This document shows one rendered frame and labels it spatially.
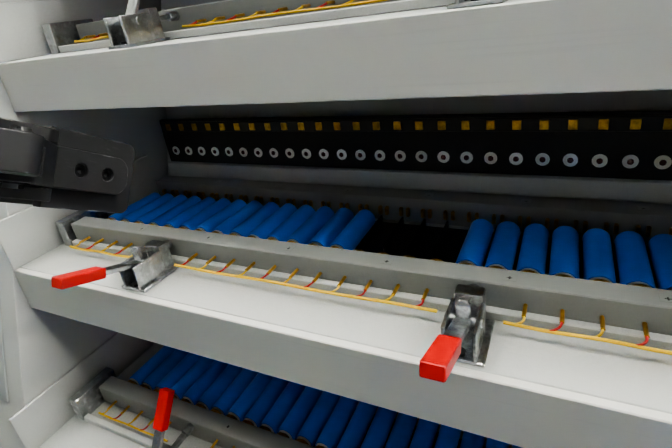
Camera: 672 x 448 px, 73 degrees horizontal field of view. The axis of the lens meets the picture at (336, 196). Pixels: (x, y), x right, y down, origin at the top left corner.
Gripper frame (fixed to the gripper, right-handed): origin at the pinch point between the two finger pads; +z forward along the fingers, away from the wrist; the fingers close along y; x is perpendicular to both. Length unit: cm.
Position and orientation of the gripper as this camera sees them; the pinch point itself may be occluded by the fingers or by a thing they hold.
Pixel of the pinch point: (59, 171)
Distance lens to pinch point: 23.8
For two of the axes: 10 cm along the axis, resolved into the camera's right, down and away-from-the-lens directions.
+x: -1.0, 9.9, -0.6
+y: -9.0, -0.6, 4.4
